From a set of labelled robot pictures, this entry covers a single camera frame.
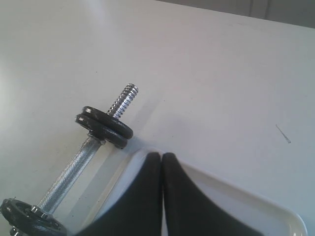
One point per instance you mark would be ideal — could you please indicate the chrome threaded dumbbell bar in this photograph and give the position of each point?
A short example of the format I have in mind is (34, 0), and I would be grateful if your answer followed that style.
(78, 163)

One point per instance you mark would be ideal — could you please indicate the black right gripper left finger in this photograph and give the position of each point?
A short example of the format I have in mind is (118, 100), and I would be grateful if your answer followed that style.
(138, 212)

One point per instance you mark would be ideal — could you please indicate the black far-end weight plate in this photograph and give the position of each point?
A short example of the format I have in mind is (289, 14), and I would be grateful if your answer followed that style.
(101, 132)

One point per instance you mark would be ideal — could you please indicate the black near-end weight plate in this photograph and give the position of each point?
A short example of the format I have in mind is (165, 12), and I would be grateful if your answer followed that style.
(10, 206)

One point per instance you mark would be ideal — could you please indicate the white plastic tray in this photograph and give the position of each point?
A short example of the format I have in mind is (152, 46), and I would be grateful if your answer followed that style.
(267, 217)

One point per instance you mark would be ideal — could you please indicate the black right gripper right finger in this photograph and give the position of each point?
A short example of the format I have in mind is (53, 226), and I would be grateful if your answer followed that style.
(189, 212)

